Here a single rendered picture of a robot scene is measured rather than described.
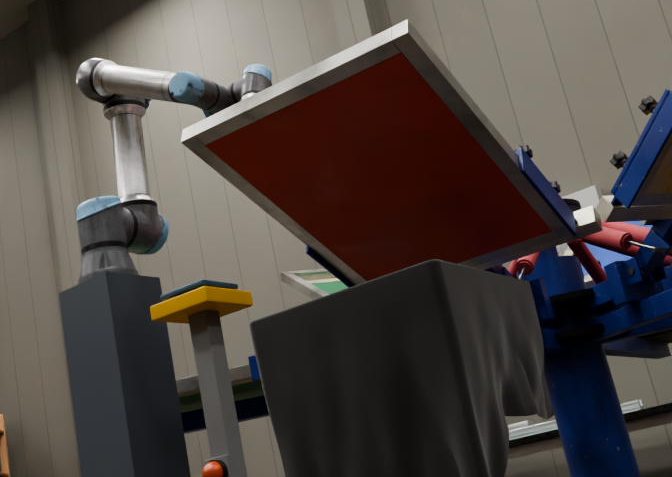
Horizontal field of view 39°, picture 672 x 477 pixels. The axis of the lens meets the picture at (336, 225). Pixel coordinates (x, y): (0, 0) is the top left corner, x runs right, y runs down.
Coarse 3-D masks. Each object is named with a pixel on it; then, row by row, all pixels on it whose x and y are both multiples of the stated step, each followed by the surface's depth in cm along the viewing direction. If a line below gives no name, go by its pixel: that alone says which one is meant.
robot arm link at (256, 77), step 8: (256, 64) 239; (248, 72) 237; (256, 72) 236; (264, 72) 238; (240, 80) 238; (248, 80) 236; (256, 80) 235; (264, 80) 236; (240, 88) 237; (248, 88) 234; (256, 88) 233; (264, 88) 235; (240, 96) 237
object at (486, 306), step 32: (448, 288) 173; (480, 288) 186; (512, 288) 202; (480, 320) 182; (512, 320) 196; (480, 352) 177; (512, 352) 193; (480, 384) 172; (512, 384) 188; (544, 384) 206; (480, 416) 169; (544, 416) 198
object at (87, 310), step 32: (96, 288) 227; (128, 288) 230; (160, 288) 239; (64, 320) 233; (96, 320) 226; (128, 320) 227; (96, 352) 224; (128, 352) 223; (160, 352) 232; (96, 384) 223; (128, 384) 220; (160, 384) 228; (96, 416) 222; (128, 416) 217; (160, 416) 225; (96, 448) 220; (128, 448) 214; (160, 448) 221
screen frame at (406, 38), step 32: (384, 32) 184; (416, 32) 183; (320, 64) 191; (352, 64) 186; (416, 64) 186; (256, 96) 198; (288, 96) 194; (448, 96) 193; (192, 128) 207; (224, 128) 203; (480, 128) 201; (512, 160) 209; (256, 192) 221; (288, 224) 231; (320, 256) 242; (480, 256) 240
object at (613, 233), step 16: (608, 224) 284; (624, 224) 279; (576, 240) 313; (592, 240) 273; (608, 240) 267; (624, 240) 263; (640, 240) 273; (528, 256) 265; (576, 256) 319; (592, 256) 320; (512, 272) 323; (528, 272) 264; (592, 272) 323
